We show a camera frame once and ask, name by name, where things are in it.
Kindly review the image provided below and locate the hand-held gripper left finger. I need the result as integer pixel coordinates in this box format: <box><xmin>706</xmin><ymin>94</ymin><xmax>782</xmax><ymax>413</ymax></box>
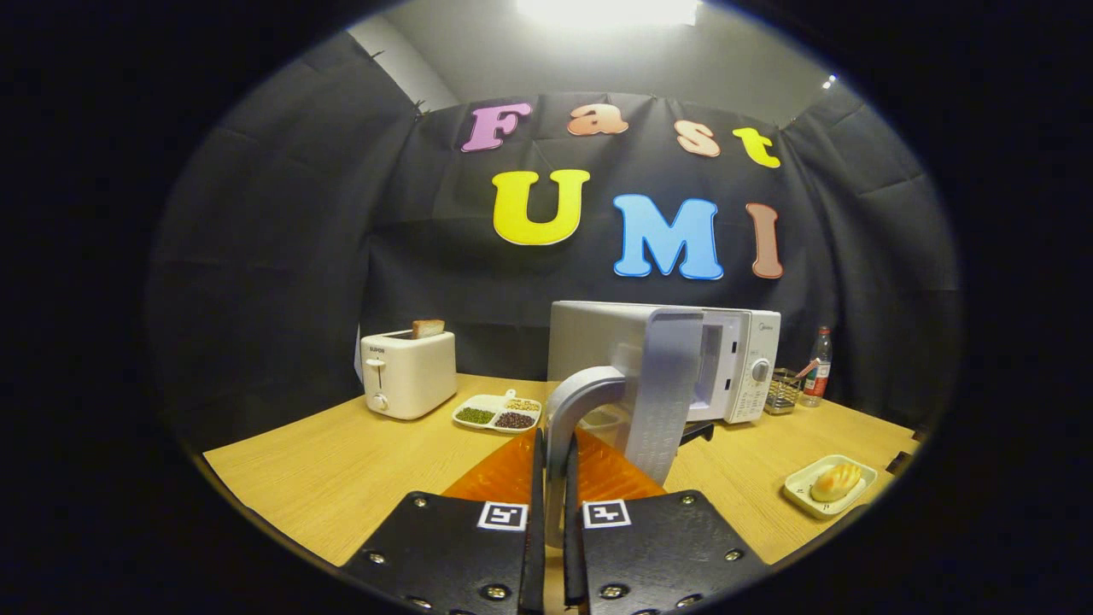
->
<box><xmin>340</xmin><ymin>427</ymin><xmax>547</xmax><ymax>615</ymax></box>

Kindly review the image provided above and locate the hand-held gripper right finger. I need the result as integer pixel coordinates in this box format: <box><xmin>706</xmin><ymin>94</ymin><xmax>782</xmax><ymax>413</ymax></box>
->
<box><xmin>564</xmin><ymin>427</ymin><xmax>774</xmax><ymax>615</ymax></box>

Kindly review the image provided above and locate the white microwave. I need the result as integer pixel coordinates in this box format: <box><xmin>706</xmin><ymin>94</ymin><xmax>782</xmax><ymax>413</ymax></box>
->
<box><xmin>544</xmin><ymin>301</ymin><xmax>782</xmax><ymax>549</ymax></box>

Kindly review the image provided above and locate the yellow bread bun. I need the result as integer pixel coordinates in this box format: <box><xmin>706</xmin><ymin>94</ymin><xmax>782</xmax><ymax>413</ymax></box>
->
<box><xmin>810</xmin><ymin>463</ymin><xmax>863</xmax><ymax>503</ymax></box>

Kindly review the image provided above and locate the small white food plate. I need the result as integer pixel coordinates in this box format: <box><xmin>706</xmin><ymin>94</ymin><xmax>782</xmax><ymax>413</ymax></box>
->
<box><xmin>783</xmin><ymin>454</ymin><xmax>879</xmax><ymax>520</ymax></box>

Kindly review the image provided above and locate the divided white dish of beans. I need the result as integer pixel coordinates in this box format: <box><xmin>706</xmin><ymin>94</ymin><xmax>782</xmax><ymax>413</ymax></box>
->
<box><xmin>452</xmin><ymin>390</ymin><xmax>543</xmax><ymax>435</ymax></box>

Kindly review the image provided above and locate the white toaster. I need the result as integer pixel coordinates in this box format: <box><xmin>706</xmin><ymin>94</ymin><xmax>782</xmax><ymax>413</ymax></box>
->
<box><xmin>359</xmin><ymin>329</ymin><xmax>458</xmax><ymax>421</ymax></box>

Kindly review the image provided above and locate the clear bottle with red label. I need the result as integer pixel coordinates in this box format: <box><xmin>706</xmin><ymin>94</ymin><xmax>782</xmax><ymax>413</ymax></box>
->
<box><xmin>801</xmin><ymin>326</ymin><xmax>833</xmax><ymax>408</ymax></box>

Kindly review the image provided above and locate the ceiling light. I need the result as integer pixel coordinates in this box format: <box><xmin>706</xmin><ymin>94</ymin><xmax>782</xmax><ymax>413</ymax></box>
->
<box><xmin>517</xmin><ymin>0</ymin><xmax>701</xmax><ymax>26</ymax></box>

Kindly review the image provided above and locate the wire mesh basket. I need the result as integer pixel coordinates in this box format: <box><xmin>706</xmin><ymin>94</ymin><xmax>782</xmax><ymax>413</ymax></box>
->
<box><xmin>764</xmin><ymin>367</ymin><xmax>804</xmax><ymax>416</ymax></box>

